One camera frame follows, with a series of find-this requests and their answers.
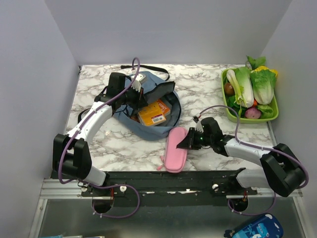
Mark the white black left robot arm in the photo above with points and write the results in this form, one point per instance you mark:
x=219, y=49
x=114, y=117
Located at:
x=71, y=154

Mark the yellow corn cob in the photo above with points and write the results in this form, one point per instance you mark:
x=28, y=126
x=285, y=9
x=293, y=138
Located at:
x=270, y=72

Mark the orange storey treehouse book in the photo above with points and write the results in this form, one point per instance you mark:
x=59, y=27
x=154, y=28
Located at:
x=135, y=118

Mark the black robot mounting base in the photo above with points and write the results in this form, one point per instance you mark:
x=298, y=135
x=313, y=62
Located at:
x=164, y=189

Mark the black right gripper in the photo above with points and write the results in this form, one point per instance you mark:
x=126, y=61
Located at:
x=188, y=142

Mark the aluminium rail frame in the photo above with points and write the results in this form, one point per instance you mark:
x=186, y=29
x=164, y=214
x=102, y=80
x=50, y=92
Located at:
x=53, y=189

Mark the orange notebook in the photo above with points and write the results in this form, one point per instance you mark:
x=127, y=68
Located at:
x=155, y=113

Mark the blue shark pencil case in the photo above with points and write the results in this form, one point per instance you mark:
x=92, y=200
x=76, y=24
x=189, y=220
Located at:
x=263, y=226

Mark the left napa cabbage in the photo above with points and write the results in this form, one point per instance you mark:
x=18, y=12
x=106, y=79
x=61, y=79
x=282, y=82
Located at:
x=243, y=78

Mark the brown mushroom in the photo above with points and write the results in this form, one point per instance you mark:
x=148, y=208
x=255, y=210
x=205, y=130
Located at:
x=228, y=89

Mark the purple red onion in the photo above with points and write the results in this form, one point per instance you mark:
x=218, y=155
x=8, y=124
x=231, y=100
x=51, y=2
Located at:
x=252, y=113

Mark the white green leek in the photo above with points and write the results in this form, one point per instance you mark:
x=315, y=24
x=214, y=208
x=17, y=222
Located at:
x=234, y=83

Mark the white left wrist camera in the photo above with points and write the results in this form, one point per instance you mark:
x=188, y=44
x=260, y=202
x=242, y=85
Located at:
x=138, y=79

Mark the blue student backpack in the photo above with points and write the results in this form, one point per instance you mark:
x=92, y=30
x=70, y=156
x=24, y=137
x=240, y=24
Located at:
x=158, y=129

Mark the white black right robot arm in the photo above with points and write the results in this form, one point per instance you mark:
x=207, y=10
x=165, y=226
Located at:
x=280, y=169

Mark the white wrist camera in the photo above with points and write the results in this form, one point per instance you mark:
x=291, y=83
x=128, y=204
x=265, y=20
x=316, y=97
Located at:
x=138, y=79
x=198, y=126

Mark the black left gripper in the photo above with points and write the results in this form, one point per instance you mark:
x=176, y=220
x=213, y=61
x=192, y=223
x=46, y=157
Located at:
x=140, y=101

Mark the green leafy lettuce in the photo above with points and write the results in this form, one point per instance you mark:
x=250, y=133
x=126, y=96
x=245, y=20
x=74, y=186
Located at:
x=255, y=63

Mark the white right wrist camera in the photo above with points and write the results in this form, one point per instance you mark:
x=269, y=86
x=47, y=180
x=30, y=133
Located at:
x=198, y=126

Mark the right napa cabbage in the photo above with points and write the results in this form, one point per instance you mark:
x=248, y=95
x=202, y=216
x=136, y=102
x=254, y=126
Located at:
x=263, y=87

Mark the green plastic vegetable basket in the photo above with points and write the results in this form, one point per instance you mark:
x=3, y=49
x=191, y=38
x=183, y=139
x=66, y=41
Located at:
x=267, y=113

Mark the napa cabbage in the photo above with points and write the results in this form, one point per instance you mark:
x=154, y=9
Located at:
x=263, y=87
x=243, y=78

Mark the pink pencil case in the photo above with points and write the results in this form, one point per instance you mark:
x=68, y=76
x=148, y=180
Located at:
x=174, y=158

